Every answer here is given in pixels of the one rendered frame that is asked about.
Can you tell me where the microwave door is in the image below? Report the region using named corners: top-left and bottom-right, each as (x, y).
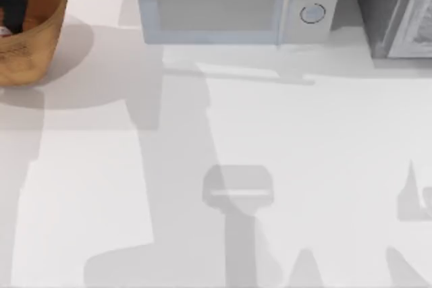
top-left (131, 0), bottom-right (295, 46)

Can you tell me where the pale microwave oven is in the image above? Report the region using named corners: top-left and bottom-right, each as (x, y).
top-left (130, 0), bottom-right (348, 47)

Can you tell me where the microwave knob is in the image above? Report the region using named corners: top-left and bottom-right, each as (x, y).
top-left (299, 2), bottom-right (327, 25)

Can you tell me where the wooden basket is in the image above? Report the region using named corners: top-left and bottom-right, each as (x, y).
top-left (0, 0), bottom-right (69, 87)

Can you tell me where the grey cabinet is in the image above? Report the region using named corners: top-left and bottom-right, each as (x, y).
top-left (349, 0), bottom-right (432, 60)

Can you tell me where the grey cabinet door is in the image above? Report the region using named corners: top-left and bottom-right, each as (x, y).
top-left (384, 0), bottom-right (432, 59)

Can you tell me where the black object in basket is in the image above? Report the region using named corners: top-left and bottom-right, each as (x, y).
top-left (0, 0), bottom-right (29, 36)

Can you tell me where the microwave door handle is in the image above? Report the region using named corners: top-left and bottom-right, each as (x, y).
top-left (276, 0), bottom-right (293, 47)

